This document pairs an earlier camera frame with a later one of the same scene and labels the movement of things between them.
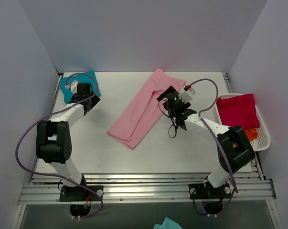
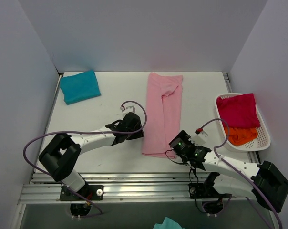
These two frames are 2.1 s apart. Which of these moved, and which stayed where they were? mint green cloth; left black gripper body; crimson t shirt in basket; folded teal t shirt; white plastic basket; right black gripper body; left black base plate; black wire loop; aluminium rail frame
Moved: right black gripper body; black wire loop; left black gripper body
Stayed: white plastic basket; crimson t shirt in basket; aluminium rail frame; folded teal t shirt; left black base plate; mint green cloth
